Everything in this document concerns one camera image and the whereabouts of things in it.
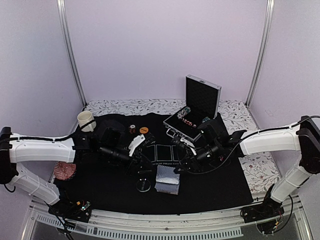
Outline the small green circuit board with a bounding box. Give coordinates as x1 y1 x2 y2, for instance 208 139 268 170
76 200 91 212

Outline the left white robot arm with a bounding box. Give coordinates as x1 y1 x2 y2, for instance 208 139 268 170
0 119 154 217

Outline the right aluminium frame post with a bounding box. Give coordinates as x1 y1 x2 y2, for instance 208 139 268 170
245 0 275 108

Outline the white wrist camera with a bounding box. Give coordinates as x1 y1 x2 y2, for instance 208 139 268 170
172 136 197 156
128 132 155 157

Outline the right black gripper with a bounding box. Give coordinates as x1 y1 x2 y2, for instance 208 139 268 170
174 140 221 175

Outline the red dice row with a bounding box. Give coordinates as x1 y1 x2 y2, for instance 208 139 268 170
182 118 197 128

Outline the orange black 100 chip stack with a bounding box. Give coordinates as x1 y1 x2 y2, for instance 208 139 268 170
128 124 136 134

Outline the single blue playing card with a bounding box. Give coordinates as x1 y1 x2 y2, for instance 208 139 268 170
155 165 180 185

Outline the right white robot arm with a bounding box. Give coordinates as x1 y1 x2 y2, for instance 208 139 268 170
174 116 320 218

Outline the blue playing card deck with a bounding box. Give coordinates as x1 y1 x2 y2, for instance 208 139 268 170
154 182 180 195

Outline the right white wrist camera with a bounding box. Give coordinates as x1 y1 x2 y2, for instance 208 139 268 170
172 136 197 156

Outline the poker chip row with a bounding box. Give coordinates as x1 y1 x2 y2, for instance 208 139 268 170
176 106 191 120
201 116 210 123

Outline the floral white tablecloth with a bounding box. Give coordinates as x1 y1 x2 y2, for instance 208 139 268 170
83 99 282 200

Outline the clear dealer button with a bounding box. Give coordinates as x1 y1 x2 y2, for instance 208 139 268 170
135 178 151 193

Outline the red patterned round tin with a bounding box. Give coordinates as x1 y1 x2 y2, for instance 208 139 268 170
53 161 76 181

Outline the aluminium poker chip case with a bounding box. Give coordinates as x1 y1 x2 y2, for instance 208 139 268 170
163 74 222 142

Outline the black poker table mat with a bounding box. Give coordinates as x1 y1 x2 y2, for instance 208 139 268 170
54 113 253 215

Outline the cream ceramic mug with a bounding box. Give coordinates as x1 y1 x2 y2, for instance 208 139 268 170
77 110 97 133

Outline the aluminium frame post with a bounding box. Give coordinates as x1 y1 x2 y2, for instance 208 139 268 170
245 0 275 108
56 0 87 108

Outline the orange big blind button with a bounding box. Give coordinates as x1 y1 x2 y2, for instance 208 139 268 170
139 126 149 134

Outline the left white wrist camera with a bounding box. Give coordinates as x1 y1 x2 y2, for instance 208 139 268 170
128 132 155 157

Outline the left aluminium frame post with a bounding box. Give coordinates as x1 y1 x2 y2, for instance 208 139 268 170
56 0 87 108

